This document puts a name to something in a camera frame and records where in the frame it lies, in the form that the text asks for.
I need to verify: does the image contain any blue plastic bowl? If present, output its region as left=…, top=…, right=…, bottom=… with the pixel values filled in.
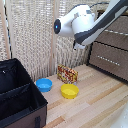
left=35, top=78, right=54, bottom=93

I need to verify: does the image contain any brown drawer cabinet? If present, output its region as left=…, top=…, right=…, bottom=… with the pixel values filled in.
left=86, top=9, right=128, bottom=83

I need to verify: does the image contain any silver drawer handle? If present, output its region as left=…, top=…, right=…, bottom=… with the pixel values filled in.
left=103, top=29, right=128, bottom=37
left=97, top=54, right=116, bottom=65

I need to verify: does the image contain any yellow plastic bowl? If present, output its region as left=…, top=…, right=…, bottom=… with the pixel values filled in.
left=60, top=83, right=80, bottom=100

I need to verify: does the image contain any red yellow snack box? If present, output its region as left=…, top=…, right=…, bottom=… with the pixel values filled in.
left=56, top=64, right=79, bottom=85

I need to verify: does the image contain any woven bamboo screen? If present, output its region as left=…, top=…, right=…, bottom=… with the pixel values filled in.
left=0, top=0, right=111, bottom=83

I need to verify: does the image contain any black fabric storage box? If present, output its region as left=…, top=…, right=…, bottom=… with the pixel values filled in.
left=0, top=58, right=49, bottom=128

